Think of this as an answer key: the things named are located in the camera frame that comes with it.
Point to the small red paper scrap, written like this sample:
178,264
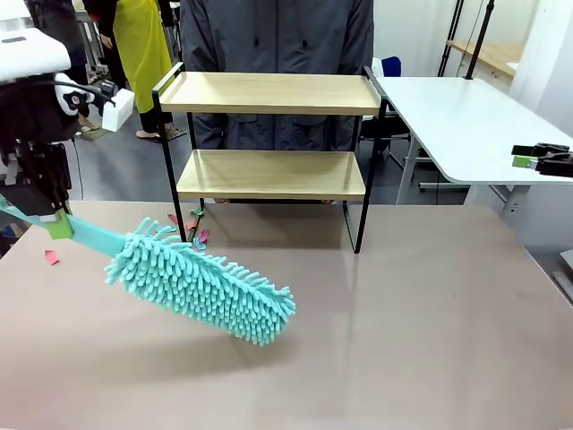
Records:
173,218

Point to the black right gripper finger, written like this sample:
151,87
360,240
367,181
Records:
539,149
555,165

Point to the white table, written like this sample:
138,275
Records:
470,125

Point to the person in yellow apron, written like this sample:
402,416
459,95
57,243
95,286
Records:
143,49

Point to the green paper scrap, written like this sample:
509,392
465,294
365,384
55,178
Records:
198,211

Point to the light wooden table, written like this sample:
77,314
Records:
492,54

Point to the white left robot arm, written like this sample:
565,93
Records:
31,49

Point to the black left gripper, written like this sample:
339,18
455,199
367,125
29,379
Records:
31,112

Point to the black pole stand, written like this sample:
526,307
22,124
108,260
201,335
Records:
481,36

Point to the blue office chair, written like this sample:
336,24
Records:
388,67

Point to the wooden shelf black metal frame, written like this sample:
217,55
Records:
268,92

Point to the person in dark clothes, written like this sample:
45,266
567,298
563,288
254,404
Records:
58,27

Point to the teal paper scrap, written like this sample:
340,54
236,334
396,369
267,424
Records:
200,243

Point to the orange paper scrap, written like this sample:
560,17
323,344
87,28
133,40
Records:
190,225

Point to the pink paper scrap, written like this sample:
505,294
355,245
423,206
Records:
204,235

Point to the person in grey jacket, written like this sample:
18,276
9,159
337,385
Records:
277,36

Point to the teal chenille duster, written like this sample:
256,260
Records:
201,286

